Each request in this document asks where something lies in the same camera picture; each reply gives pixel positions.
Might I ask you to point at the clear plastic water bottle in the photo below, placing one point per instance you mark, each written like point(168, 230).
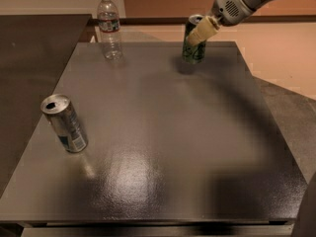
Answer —
point(109, 26)

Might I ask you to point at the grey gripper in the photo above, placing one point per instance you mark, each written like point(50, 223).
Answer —
point(228, 10)

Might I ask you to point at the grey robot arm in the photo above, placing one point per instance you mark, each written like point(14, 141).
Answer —
point(253, 4)

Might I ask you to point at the silver energy drink can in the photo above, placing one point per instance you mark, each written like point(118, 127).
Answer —
point(62, 116)

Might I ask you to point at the green soda can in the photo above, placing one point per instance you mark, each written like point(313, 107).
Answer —
point(192, 54)

